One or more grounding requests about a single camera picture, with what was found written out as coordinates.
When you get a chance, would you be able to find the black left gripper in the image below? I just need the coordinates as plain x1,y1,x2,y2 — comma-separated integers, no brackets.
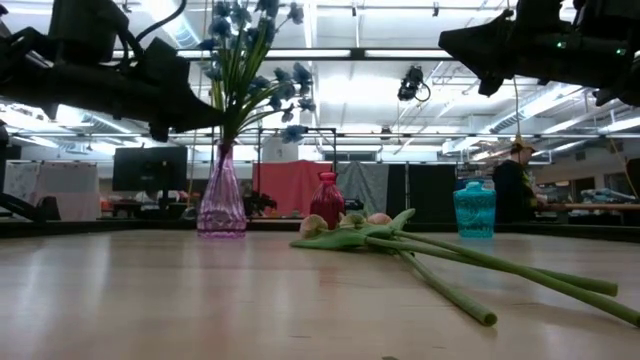
44,37,225,144

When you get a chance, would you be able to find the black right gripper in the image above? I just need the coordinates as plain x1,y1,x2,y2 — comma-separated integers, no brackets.
438,8,604,98

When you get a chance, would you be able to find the blue artificial flower bunch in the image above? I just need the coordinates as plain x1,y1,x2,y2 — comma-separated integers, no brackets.
197,0,317,151

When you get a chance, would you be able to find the purple glass vase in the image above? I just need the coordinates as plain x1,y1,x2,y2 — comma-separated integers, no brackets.
196,142,248,239

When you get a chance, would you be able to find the red glass vase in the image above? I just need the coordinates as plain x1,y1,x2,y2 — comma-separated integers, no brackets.
309,171,346,230

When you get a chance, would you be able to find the pink artificial tulip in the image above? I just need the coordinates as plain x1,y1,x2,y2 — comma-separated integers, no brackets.
339,212,620,298
289,213,640,329
367,208,499,328

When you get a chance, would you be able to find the teal glass vase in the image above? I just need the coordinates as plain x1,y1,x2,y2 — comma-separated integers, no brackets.
453,180,498,239

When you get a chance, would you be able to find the black computer monitor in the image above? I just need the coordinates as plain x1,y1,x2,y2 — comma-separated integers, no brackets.
111,146,189,193

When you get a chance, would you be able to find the white cylindrical tank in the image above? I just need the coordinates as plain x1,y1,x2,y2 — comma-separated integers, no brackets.
262,138,300,164

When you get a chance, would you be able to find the person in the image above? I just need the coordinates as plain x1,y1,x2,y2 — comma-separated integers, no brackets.
492,137,549,224

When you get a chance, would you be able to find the overhead light bar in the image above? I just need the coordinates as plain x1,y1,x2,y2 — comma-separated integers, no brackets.
112,48,454,62

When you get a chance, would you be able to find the white board panel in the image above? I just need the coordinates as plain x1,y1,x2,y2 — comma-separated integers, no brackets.
3,160,100,221

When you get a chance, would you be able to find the dark potted plant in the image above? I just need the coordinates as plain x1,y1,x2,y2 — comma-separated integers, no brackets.
244,191,279,219

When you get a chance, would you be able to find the black partition panel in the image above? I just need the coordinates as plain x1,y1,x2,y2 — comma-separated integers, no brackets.
387,163,457,225

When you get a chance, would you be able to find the red hanging cloth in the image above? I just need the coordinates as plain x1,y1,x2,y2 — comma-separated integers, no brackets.
252,160,334,219

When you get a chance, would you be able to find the gray hanging cloth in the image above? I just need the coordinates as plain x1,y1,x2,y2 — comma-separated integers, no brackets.
335,162,390,217

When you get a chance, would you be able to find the blue gray bundle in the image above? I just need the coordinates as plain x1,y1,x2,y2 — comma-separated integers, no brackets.
579,187,639,204

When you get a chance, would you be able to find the wooden workbench top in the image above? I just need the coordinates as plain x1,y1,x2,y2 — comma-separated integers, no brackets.
547,202,640,212

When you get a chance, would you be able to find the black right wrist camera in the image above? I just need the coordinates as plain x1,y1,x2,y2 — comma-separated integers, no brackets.
516,0,577,37

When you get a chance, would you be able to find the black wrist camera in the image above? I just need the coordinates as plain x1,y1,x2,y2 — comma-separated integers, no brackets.
48,0,130,65
516,0,577,37

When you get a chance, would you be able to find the black ceiling camera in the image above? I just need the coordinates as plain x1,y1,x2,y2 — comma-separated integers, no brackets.
397,64,432,104

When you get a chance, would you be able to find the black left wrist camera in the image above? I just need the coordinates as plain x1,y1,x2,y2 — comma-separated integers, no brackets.
48,0,130,65

